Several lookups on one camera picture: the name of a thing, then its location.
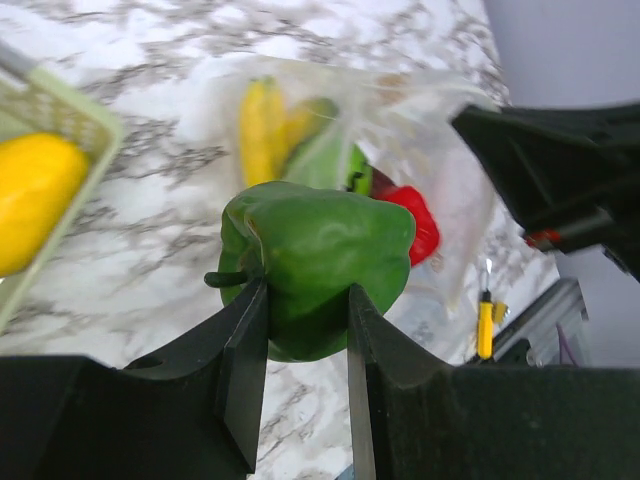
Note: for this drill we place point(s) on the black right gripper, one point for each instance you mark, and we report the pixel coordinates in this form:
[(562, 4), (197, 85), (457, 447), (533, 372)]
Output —
[(570, 178)]

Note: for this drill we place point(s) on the pale green perforated basket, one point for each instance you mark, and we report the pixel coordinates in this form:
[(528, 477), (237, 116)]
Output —
[(38, 101)]

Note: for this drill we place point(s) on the clear zip top bag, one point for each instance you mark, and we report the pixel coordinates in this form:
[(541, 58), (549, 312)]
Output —
[(402, 123)]

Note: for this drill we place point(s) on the yellow toy lemon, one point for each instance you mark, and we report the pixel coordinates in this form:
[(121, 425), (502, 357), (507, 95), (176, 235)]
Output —
[(270, 133)]

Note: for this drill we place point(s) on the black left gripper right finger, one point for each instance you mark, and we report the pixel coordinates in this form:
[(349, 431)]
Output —
[(413, 416)]

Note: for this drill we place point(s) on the green bell pepper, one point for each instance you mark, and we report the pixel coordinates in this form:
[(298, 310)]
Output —
[(310, 245)]

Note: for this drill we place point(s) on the aluminium frame rail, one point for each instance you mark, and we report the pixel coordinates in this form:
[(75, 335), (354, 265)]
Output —
[(550, 331)]

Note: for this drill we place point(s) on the yellow handled screwdriver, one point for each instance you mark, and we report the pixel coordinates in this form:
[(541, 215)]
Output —
[(490, 313)]

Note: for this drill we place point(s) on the red toy bell pepper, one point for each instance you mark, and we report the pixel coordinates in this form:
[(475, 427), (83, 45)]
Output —
[(427, 235)]

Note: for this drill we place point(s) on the green toy watermelon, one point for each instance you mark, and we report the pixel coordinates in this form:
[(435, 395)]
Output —
[(328, 162)]

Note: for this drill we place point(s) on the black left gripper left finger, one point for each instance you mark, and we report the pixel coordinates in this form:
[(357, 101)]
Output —
[(188, 410)]

